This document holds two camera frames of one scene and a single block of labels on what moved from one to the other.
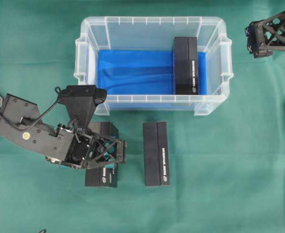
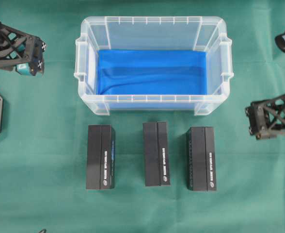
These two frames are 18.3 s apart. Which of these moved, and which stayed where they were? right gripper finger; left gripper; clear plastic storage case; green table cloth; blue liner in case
Moved: right gripper finger; left gripper
Stayed: clear plastic storage case; green table cloth; blue liner in case
